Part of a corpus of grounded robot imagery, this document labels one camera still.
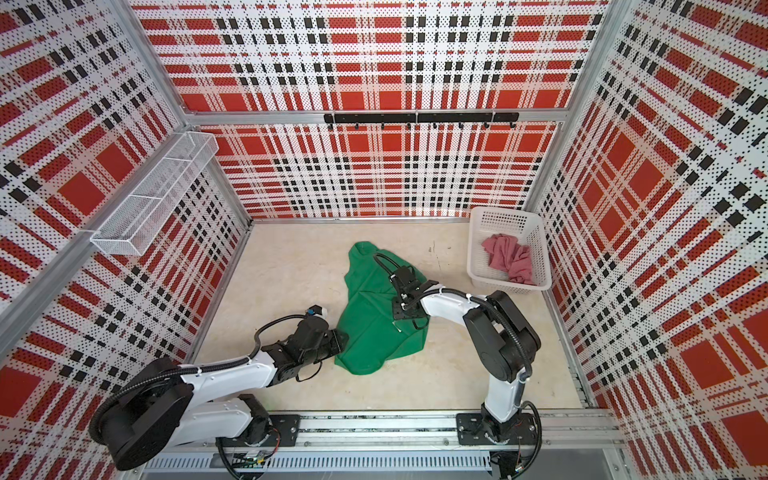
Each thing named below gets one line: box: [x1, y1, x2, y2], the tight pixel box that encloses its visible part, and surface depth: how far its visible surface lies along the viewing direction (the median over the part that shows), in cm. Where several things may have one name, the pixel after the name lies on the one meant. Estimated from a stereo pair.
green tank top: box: [334, 241, 429, 376], surface depth 93 cm
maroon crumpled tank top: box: [482, 234, 537, 286], surface depth 104 cm
